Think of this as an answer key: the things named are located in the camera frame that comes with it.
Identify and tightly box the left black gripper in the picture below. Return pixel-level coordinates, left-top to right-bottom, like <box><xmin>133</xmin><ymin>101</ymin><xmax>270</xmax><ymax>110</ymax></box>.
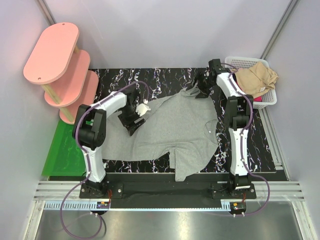
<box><xmin>118</xmin><ymin>105</ymin><xmax>146</xmax><ymax>136</ymax></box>

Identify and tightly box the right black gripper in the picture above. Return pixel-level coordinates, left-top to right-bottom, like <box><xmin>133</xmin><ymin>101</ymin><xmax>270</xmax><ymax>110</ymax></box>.
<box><xmin>186</xmin><ymin>71</ymin><xmax>215</xmax><ymax>99</ymax></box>

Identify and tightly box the grey t-shirt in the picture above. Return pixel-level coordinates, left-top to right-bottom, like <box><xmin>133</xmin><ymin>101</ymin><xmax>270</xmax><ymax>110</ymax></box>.
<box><xmin>101</xmin><ymin>88</ymin><xmax>218</xmax><ymax>182</ymax></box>

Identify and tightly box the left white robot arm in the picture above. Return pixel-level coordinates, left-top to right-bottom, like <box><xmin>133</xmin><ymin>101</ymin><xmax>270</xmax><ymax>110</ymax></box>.
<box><xmin>72</xmin><ymin>87</ymin><xmax>148</xmax><ymax>198</ymax></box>

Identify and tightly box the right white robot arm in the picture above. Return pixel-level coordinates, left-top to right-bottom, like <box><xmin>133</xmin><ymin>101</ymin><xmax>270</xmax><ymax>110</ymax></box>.
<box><xmin>187</xmin><ymin>58</ymin><xmax>254</xmax><ymax>199</ymax></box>

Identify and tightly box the black marble pattern mat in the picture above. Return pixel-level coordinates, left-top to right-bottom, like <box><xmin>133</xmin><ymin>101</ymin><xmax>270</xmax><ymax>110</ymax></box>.
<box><xmin>94</xmin><ymin>68</ymin><xmax>276</xmax><ymax>173</ymax></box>

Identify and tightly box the white plastic laundry basket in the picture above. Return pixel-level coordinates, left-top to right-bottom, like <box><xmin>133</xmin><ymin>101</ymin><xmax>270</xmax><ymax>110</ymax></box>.
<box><xmin>224</xmin><ymin>56</ymin><xmax>277</xmax><ymax>110</ymax></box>

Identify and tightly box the beige t-shirt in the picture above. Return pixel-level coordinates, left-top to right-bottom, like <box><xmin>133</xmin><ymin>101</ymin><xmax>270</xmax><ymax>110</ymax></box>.
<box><xmin>235</xmin><ymin>61</ymin><xmax>279</xmax><ymax>99</ymax></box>

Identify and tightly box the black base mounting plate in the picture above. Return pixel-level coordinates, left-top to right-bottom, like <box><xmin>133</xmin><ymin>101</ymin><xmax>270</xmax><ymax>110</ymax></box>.
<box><xmin>79</xmin><ymin>173</ymin><xmax>257</xmax><ymax>200</ymax></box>

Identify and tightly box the magenta t-shirt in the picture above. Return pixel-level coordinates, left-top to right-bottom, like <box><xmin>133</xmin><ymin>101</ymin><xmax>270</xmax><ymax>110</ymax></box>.
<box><xmin>253</xmin><ymin>96</ymin><xmax>263</xmax><ymax>105</ymax></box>

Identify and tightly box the green plastic board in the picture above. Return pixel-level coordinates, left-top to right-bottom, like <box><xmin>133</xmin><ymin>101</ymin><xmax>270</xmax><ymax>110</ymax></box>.
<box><xmin>41</xmin><ymin>120</ymin><xmax>86</xmax><ymax>177</ymax></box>

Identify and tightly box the pink three-tier shelf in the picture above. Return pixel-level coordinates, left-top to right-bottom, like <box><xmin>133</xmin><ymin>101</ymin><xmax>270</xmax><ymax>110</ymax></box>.
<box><xmin>23</xmin><ymin>22</ymin><xmax>99</xmax><ymax>125</ymax></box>

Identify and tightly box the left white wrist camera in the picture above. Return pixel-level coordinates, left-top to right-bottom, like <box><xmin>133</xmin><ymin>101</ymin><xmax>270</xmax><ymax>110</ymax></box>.
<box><xmin>135</xmin><ymin>103</ymin><xmax>151</xmax><ymax>117</ymax></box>

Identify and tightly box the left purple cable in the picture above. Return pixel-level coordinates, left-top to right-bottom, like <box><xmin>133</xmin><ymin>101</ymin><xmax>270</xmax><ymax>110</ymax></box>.
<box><xmin>59</xmin><ymin>81</ymin><xmax>151</xmax><ymax>238</ymax></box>

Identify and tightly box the aluminium frame rail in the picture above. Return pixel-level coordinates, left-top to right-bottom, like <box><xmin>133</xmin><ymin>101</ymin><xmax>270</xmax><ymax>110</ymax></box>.
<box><xmin>33</xmin><ymin>181</ymin><xmax>305</xmax><ymax>212</ymax></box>

